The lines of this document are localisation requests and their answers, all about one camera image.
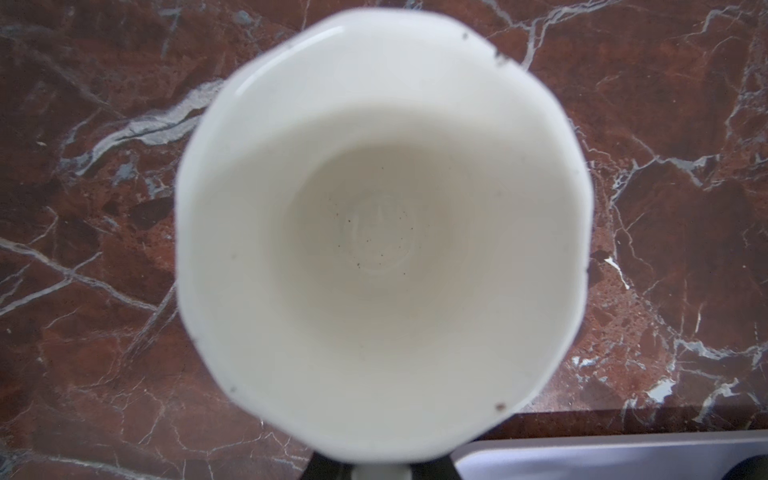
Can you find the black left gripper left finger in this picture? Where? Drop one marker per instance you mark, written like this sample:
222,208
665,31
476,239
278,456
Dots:
321,467

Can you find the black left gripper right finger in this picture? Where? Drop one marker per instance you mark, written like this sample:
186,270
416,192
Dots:
438,469

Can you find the black mug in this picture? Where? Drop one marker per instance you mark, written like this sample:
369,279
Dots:
753,468

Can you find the lavender plastic tray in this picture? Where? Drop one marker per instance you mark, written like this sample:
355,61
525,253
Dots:
699,455

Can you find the white faceted mug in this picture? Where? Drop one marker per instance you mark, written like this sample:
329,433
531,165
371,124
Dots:
382,236

